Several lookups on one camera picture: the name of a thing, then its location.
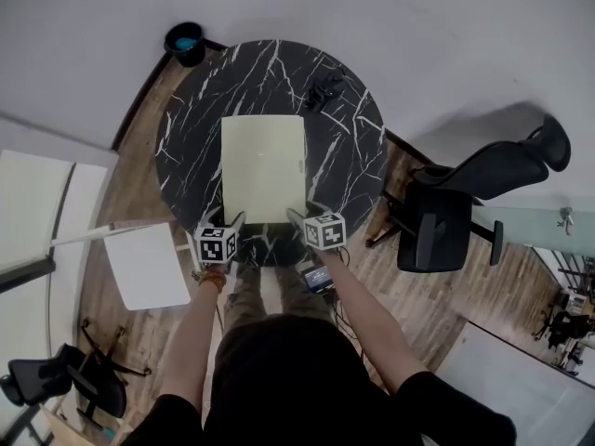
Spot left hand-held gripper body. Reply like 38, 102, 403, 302
192, 223, 241, 266

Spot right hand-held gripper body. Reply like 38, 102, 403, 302
301, 211, 349, 252

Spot pale yellow board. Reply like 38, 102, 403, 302
219, 114, 309, 226

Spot person's left forearm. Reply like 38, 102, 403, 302
158, 267, 230, 401

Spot person's right forearm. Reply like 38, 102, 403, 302
319, 247, 431, 395

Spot small black screen device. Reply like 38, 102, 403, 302
300, 266, 337, 295

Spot person's olive trousers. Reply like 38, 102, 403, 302
223, 261, 337, 330

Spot white chair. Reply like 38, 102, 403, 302
49, 217, 206, 312

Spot black marble round table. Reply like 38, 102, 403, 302
154, 39, 390, 269

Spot black mesh headrest office chair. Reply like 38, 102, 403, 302
365, 113, 573, 275

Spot black bottle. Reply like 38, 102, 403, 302
303, 68, 347, 112

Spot person's black shirt torso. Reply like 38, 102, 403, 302
119, 312, 518, 446

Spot black waste bin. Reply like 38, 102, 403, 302
163, 21, 207, 69

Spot black framed window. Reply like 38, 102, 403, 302
0, 148, 123, 293

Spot frosted glass door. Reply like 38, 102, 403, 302
470, 194, 595, 251

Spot black metal railing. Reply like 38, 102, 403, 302
551, 247, 595, 297

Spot white partition panel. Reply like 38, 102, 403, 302
433, 320, 595, 446

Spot orange beaded bracelet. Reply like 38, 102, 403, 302
198, 267, 230, 288

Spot black cable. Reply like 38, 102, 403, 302
330, 290, 362, 346

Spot metal door handle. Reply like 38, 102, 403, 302
556, 205, 575, 237

